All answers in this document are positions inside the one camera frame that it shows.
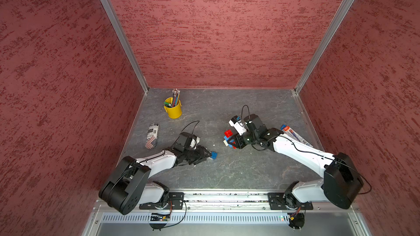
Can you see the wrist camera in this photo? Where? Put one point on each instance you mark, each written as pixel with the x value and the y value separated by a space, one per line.
pixel 187 141
pixel 251 124

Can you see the yellow pencil cup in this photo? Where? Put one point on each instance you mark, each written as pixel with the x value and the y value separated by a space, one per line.
pixel 173 112

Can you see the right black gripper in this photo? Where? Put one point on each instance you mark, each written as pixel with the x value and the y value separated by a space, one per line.
pixel 238 143

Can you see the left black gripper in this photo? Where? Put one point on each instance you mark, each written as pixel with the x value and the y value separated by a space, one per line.
pixel 200 157

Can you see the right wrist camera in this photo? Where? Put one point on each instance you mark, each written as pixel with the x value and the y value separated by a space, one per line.
pixel 251 124

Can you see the dark blue square lego brick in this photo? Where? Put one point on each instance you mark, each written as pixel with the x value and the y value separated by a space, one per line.
pixel 213 155

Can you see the aluminium front rail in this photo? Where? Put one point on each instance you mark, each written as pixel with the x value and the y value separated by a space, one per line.
pixel 236 201

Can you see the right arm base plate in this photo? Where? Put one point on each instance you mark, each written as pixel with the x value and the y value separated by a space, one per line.
pixel 278 201

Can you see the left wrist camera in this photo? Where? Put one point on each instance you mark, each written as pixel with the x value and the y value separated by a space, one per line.
pixel 187 141

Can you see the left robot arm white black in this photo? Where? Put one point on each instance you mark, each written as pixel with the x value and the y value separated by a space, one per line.
pixel 128 186

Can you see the coloured pencils in cup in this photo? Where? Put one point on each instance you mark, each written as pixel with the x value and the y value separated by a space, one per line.
pixel 175 97

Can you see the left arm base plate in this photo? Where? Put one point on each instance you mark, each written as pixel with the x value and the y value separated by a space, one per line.
pixel 175 200

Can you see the perforated cable duct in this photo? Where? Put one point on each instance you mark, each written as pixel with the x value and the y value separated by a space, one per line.
pixel 200 218

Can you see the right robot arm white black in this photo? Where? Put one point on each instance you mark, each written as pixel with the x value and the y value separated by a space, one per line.
pixel 340 183

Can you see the light blue long lego brick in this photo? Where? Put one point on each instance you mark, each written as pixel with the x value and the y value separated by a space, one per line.
pixel 230 141

